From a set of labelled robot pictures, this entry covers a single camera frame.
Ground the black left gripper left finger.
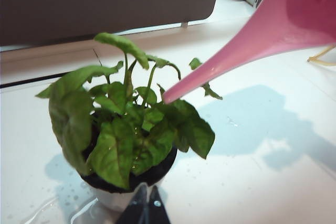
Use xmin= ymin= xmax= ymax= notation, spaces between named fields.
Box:
xmin=115 ymin=183 xmax=148 ymax=224

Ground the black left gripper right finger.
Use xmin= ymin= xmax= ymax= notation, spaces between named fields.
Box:
xmin=148 ymin=185 xmax=171 ymax=224

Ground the pink plastic watering can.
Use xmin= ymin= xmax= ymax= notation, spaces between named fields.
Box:
xmin=162 ymin=0 xmax=336 ymax=105

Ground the white plant pot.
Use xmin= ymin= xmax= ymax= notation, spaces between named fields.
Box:
xmin=80 ymin=144 xmax=179 ymax=212

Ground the green leafy plant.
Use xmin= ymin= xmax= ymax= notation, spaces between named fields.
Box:
xmin=35 ymin=32 xmax=223 ymax=190

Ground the yellow cable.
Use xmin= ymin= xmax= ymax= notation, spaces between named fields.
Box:
xmin=307 ymin=45 xmax=336 ymax=67

